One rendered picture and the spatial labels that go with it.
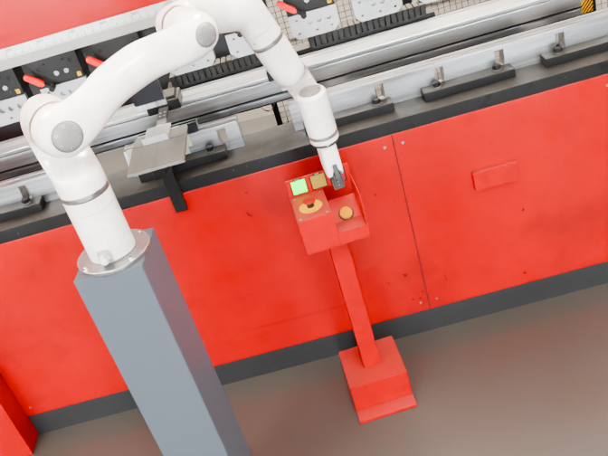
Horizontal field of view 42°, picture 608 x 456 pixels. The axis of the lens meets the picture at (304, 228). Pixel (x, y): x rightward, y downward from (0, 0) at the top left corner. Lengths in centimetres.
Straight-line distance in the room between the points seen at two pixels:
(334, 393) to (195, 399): 79
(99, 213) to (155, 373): 48
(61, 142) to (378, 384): 141
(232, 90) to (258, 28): 87
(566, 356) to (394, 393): 60
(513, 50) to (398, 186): 57
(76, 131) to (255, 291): 119
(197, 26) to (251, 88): 102
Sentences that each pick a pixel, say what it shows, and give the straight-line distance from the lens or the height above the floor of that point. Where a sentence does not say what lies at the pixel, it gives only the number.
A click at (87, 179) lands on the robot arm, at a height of 124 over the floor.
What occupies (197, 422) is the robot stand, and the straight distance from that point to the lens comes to 227.
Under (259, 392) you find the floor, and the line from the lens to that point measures 298.
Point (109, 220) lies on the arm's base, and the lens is 195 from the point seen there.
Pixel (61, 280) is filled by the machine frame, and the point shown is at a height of 63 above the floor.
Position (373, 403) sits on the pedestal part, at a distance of 276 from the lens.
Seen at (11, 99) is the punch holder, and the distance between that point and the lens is 265.
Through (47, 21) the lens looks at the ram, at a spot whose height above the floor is 144.
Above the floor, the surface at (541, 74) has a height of 87.
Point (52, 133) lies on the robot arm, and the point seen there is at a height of 139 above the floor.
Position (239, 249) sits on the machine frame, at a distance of 270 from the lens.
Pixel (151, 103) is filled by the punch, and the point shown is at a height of 110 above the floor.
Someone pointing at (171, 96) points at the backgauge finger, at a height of 103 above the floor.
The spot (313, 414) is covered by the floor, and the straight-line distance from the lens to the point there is 282.
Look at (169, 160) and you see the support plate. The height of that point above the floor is 100.
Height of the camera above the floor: 196
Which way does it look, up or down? 31 degrees down
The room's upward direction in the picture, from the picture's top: 17 degrees counter-clockwise
